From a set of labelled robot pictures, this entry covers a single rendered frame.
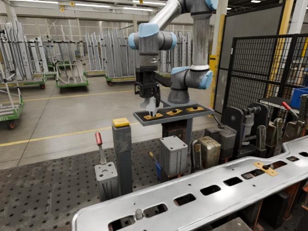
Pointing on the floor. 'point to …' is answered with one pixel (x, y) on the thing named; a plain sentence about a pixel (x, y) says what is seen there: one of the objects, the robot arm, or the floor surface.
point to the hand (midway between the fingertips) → (153, 112)
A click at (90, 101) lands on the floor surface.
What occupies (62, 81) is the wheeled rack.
